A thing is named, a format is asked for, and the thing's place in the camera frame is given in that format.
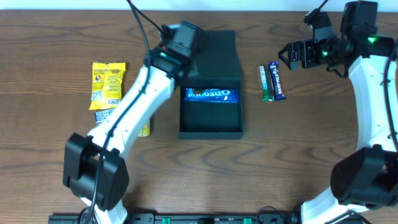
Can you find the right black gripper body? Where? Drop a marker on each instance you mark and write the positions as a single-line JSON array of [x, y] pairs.
[[296, 54]]

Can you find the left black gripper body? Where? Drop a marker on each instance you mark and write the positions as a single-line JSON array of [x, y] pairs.
[[193, 69]]

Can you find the blue Oreo cookie pack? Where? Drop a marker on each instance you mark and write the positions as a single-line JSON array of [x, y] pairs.
[[211, 95]]

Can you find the yellow candy bag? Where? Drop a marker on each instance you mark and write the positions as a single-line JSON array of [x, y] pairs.
[[106, 85]]

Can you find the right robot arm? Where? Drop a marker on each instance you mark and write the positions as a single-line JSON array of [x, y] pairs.
[[367, 179]]

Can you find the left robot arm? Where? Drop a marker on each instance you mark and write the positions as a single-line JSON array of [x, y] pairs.
[[94, 167]]

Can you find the Dairy Milk chocolate bar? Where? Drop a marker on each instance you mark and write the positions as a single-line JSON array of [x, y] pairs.
[[276, 82]]

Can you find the green white chocolate bar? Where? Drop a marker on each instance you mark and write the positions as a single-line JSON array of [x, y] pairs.
[[268, 94]]

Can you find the dark green open gift box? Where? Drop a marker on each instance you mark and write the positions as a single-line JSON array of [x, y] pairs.
[[216, 65]]

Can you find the yellow Mentos bottle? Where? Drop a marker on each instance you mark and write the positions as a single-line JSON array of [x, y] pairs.
[[146, 130]]

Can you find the small blue gum box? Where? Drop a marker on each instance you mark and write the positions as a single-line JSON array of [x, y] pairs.
[[101, 116]]

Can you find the black mounting rail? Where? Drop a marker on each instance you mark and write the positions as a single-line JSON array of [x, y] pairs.
[[150, 218]]

